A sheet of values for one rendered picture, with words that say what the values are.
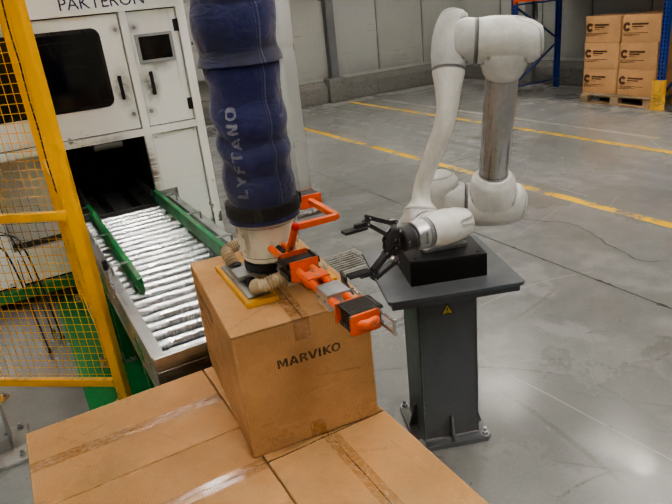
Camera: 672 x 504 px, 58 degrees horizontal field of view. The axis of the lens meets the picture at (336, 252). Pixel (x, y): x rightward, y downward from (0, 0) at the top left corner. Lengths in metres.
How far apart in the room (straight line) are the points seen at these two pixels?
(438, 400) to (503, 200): 0.86
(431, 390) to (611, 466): 0.72
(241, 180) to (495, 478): 1.50
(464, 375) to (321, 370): 0.90
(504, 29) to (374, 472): 1.29
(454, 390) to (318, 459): 0.90
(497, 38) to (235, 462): 1.43
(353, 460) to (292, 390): 0.26
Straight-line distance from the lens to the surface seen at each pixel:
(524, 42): 1.90
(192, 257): 3.34
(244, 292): 1.80
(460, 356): 2.46
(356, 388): 1.84
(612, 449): 2.73
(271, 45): 1.72
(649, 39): 9.50
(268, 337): 1.65
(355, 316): 1.32
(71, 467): 2.04
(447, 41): 1.90
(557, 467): 2.60
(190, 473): 1.86
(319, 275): 1.55
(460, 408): 2.60
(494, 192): 2.16
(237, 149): 1.72
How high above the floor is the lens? 1.71
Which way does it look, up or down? 22 degrees down
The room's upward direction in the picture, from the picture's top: 6 degrees counter-clockwise
